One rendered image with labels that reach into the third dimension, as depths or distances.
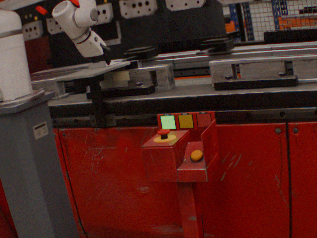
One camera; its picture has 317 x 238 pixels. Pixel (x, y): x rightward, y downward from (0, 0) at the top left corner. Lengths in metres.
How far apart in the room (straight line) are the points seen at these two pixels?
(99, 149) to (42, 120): 0.60
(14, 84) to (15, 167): 0.23
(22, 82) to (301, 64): 0.91
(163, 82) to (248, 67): 0.35
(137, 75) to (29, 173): 0.72
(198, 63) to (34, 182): 0.98
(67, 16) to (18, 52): 0.41
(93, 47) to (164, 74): 0.29
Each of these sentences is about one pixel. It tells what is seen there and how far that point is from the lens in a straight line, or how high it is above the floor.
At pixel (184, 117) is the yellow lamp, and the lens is 1.41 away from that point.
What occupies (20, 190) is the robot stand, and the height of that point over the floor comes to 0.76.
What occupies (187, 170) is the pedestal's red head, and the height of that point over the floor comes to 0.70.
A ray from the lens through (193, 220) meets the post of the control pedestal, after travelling 1.42.
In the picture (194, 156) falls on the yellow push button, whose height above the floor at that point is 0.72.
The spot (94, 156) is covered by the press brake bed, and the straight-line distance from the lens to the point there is 1.78.
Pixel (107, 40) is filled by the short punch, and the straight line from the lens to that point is 1.78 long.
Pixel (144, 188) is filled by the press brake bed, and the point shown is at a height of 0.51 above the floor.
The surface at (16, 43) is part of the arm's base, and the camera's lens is 1.18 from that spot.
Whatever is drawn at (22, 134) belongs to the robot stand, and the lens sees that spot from 1.15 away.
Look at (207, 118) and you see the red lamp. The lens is 1.38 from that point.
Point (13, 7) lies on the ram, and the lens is 2.10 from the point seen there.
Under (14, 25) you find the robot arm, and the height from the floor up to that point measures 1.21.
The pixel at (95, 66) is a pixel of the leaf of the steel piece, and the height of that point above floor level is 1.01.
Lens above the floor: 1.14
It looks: 13 degrees down
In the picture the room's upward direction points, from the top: 9 degrees counter-clockwise
